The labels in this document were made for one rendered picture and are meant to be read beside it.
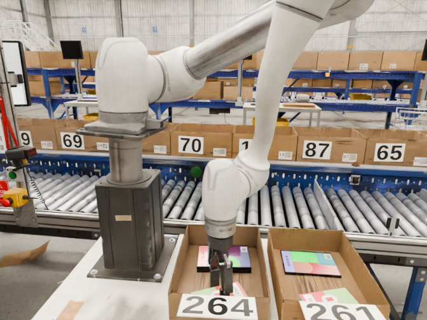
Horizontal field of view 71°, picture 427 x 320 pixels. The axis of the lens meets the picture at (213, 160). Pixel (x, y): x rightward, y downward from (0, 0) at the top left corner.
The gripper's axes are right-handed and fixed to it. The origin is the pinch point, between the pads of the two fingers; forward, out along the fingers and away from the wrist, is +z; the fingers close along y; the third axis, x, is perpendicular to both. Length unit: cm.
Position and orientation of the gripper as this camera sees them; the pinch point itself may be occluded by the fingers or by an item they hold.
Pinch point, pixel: (219, 290)
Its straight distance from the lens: 100.3
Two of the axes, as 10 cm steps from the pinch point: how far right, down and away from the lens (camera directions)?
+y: 3.4, 2.8, -9.0
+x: 9.4, -0.9, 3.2
